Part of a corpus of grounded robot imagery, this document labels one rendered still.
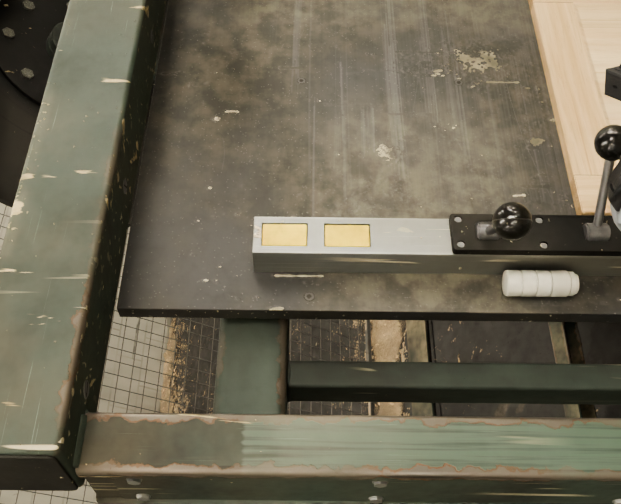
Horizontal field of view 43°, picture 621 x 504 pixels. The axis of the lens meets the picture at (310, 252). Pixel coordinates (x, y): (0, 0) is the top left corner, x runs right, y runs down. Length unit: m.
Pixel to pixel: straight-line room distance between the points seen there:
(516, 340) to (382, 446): 2.27
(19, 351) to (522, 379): 0.53
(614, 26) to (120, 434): 0.87
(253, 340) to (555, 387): 0.34
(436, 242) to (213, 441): 0.33
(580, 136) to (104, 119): 0.58
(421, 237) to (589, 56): 0.41
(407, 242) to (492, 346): 2.23
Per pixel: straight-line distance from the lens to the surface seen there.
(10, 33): 1.69
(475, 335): 3.17
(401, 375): 0.90
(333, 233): 0.88
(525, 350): 2.96
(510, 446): 0.77
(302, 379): 0.89
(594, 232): 0.91
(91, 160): 0.89
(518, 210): 0.77
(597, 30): 1.22
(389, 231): 0.88
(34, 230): 0.85
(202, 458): 0.75
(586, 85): 1.12
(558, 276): 0.90
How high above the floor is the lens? 2.03
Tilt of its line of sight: 27 degrees down
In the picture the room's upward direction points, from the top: 70 degrees counter-clockwise
